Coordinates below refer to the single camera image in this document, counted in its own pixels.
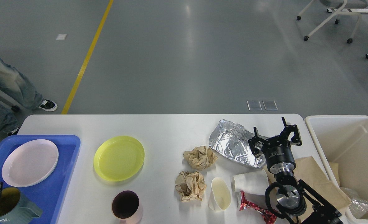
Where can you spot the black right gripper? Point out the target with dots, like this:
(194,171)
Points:
(277,152)

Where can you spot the teal mug yellow inside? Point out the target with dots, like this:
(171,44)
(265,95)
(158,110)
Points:
(16,208)

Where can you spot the pink cup dark inside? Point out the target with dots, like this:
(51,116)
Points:
(127,208)

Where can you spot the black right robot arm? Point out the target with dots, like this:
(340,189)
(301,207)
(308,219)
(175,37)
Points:
(286,197)

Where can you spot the right floor socket plate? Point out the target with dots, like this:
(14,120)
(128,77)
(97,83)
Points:
(270,105)

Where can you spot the floor socket plate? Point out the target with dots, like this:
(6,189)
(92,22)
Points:
(254,105)
(270,105)

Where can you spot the left floor socket plate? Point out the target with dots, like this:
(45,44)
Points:
(254,105)

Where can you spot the white paper cup lying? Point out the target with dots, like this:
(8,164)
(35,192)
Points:
(251,183)

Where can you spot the white pink plate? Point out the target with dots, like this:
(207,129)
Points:
(30,163)

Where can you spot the brown paper bag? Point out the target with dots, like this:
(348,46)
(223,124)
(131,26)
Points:
(309,171)

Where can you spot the crumpled aluminium foil tray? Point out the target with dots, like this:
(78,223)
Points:
(230,140)

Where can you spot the blue plastic tray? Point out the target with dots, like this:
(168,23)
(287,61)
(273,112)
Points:
(50,193)

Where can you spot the brown paper in bin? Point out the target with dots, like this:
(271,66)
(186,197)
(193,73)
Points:
(335,170)

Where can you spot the person in jeans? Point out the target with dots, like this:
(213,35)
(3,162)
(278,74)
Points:
(19,88)

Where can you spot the red foil wrapper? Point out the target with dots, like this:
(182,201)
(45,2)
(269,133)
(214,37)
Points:
(243,203)

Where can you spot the crumpled brown paper upper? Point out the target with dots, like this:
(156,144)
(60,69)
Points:
(200,157)

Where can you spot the crumpled brown paper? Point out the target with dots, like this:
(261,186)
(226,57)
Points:
(200,157)
(190,186)

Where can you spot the cream paper cup open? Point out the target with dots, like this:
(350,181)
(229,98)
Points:
(220,197)

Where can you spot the white waste bin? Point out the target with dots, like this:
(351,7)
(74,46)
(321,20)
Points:
(343,139)

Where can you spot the crumpled brown paper lower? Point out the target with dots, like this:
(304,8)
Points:
(190,186)

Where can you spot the foil scrap in bin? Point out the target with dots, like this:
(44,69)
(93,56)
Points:
(358,206)

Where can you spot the yellow plastic plate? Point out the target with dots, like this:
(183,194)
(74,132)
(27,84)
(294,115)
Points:
(119,158)

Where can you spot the white rolling chair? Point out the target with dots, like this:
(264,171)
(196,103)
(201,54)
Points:
(342,7)

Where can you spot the white paper on floor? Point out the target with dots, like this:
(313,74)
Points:
(61,37)

